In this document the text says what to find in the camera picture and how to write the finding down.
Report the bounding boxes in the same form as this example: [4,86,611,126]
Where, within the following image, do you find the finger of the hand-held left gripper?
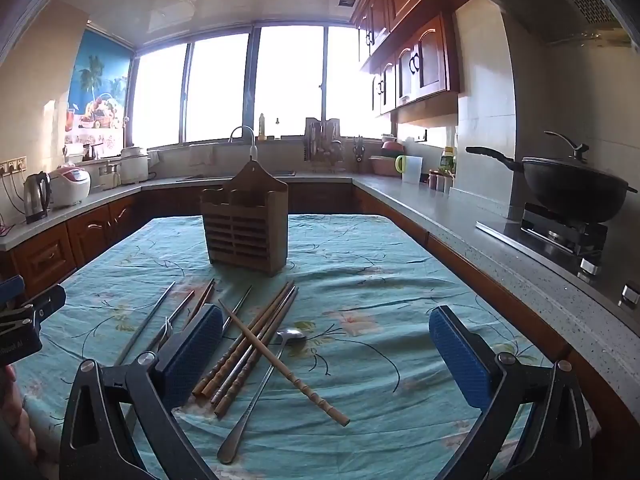
[0,276,67,322]

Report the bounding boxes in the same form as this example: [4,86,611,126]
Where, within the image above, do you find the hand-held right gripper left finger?
[59,304,224,480]

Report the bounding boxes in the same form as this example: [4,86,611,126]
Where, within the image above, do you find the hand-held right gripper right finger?
[429,305,594,480]

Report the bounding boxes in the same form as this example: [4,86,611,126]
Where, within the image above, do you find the light bamboo chopstick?
[218,300,351,428]
[192,281,294,395]
[201,285,297,398]

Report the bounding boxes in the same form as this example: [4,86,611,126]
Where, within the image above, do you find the small metal fork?
[159,316,176,353]

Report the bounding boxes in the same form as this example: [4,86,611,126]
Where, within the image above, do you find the dark bamboo chopstick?
[215,291,300,417]
[211,288,299,406]

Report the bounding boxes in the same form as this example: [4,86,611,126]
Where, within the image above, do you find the metal chopstick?
[149,290,196,356]
[114,281,177,367]
[221,285,253,335]

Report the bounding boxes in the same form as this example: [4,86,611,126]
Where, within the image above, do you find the dark wooden chopstick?
[191,279,217,321]
[182,280,212,331]

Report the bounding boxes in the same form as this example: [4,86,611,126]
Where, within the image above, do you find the long metal spoon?
[216,327,307,465]

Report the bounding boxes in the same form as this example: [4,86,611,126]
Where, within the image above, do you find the wooden utensil holder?
[201,160,290,277]

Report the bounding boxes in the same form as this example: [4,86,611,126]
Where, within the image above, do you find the person's left hand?
[0,366,40,466]

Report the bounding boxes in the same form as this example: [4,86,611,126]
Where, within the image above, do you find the wooden lower cabinets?
[0,180,431,286]

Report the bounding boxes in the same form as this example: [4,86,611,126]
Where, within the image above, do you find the wooden cabinets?
[350,0,476,116]
[0,180,431,286]

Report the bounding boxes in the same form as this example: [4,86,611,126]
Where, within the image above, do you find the steel electric kettle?
[22,171,52,224]

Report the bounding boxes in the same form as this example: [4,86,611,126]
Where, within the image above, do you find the teal floral tablecloth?
[10,214,601,480]

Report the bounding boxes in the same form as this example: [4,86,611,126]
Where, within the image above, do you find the pink white rice cooker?
[49,165,92,209]

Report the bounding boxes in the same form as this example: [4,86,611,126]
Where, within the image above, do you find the gas stove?
[520,204,608,256]

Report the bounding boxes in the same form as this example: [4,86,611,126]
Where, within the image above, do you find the white electric cooker pot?
[120,146,150,185]

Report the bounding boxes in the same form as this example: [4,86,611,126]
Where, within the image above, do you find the pink plastic basin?
[369,155,401,177]

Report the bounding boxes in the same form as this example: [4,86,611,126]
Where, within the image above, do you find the black wok with lid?
[466,131,628,223]

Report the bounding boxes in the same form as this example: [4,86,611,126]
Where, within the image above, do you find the curved steel faucet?
[229,125,258,161]

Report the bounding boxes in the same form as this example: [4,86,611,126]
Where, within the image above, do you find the metal dish rack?
[304,117,343,163]

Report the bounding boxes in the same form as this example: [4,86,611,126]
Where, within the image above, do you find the kitchen window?
[131,25,391,143]

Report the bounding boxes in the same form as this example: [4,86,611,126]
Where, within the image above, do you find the wooden upper cabinets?
[350,0,476,116]

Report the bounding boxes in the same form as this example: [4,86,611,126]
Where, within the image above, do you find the white pitcher green handle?
[395,155,424,184]

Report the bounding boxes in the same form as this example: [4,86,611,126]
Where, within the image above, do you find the tropical fruit wall poster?
[65,29,132,148]

